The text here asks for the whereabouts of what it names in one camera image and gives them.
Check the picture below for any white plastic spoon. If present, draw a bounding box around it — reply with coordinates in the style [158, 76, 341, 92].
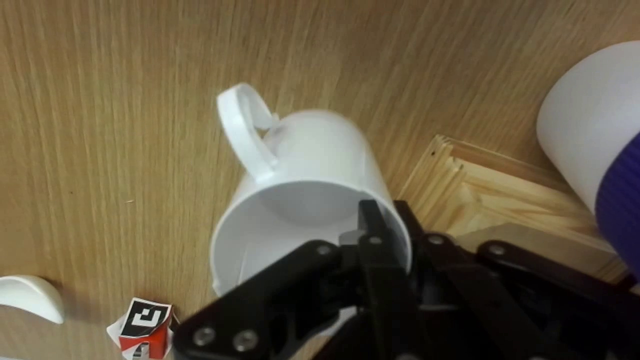
[0, 276, 65, 325]

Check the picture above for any white handled cup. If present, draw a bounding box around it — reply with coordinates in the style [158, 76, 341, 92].
[211, 83, 413, 297]

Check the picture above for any white tumbler with blue sleeve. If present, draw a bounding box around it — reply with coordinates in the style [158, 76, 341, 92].
[536, 40, 640, 276]

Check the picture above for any small red white toy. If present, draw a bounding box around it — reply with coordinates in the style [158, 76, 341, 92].
[107, 299, 178, 360]

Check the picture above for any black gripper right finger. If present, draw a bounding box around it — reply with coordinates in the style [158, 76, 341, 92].
[397, 203, 640, 360]

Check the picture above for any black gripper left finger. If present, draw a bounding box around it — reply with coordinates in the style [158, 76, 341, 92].
[172, 201, 419, 360]

